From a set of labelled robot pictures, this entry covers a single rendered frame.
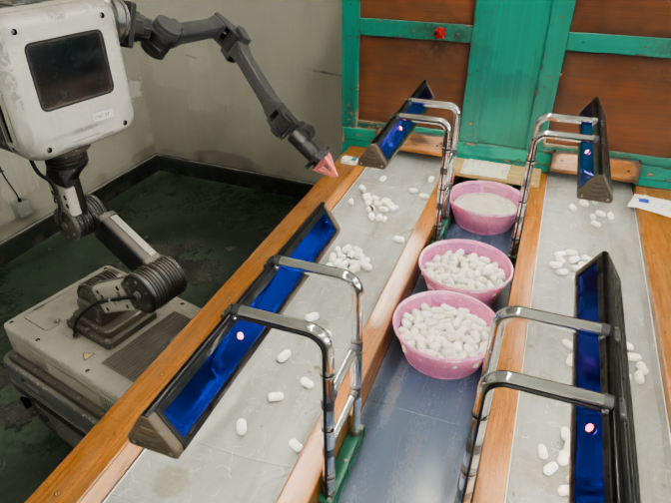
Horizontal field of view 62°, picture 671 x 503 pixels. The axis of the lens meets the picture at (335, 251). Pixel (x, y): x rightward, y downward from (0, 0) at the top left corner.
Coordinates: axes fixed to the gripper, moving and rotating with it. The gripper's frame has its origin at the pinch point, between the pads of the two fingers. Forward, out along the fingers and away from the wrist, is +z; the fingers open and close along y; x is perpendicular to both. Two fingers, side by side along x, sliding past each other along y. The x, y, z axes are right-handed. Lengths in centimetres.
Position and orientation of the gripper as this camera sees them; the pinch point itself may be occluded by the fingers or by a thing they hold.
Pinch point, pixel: (335, 175)
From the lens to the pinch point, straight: 190.4
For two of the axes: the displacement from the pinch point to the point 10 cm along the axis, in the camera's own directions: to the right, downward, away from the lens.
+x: -6.0, 5.3, 6.0
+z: 7.2, 6.9, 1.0
